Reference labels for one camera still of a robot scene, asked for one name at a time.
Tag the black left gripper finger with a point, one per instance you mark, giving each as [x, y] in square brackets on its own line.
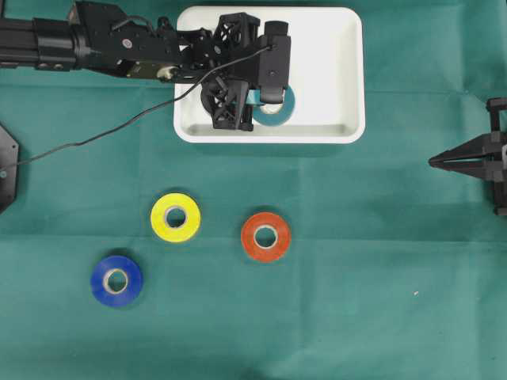
[254, 98]

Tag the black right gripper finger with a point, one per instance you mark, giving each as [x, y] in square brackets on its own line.
[474, 148]
[477, 169]

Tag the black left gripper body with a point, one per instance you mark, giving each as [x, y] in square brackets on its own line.
[230, 47]

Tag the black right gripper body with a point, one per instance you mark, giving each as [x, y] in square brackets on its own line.
[495, 106]

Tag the teal tape roll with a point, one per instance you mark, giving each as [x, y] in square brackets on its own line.
[272, 115]

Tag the black tape roll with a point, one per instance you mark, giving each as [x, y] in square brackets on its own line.
[210, 97]

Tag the red tape roll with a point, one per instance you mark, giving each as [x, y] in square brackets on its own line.
[266, 237]

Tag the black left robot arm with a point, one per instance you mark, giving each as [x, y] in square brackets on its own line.
[101, 37]

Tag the white plastic tray case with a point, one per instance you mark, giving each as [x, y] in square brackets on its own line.
[326, 76]

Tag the yellow tape roll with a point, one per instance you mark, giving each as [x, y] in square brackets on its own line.
[175, 217]

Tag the blue tape roll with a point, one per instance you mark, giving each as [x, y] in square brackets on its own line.
[116, 281]

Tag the green table cloth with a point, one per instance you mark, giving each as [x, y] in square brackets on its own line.
[395, 270]

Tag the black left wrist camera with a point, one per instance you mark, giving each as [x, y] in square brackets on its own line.
[274, 63]

